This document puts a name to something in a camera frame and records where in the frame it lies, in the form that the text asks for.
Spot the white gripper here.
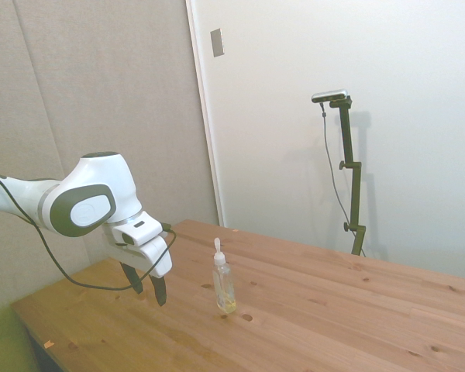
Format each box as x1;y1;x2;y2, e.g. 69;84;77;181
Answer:
100;230;174;308

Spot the grey wall switch plate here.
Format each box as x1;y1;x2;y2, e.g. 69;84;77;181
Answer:
210;28;226;58

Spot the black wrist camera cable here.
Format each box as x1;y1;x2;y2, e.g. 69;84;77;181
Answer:
0;169;177;291

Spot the clear pump sanitizer bottle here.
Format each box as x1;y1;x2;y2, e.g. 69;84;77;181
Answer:
212;237;238;314

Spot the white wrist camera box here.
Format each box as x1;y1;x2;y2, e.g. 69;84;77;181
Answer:
112;216;168;247

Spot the dark green camera stand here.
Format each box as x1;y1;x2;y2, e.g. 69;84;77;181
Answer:
327;96;367;257

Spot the silver exterior camera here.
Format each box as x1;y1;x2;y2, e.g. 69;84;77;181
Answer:
311;89;350;105

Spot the white door frame trim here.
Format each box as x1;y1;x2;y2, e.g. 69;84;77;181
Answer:
184;0;226;228

